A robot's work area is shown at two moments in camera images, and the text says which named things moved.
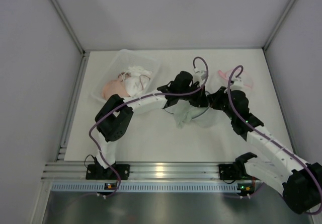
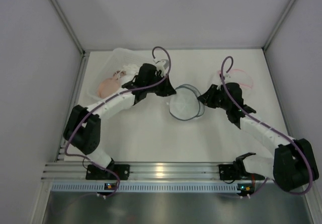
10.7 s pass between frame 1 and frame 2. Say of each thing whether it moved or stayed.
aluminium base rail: stayed
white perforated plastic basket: stayed
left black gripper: moved
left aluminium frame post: stayed
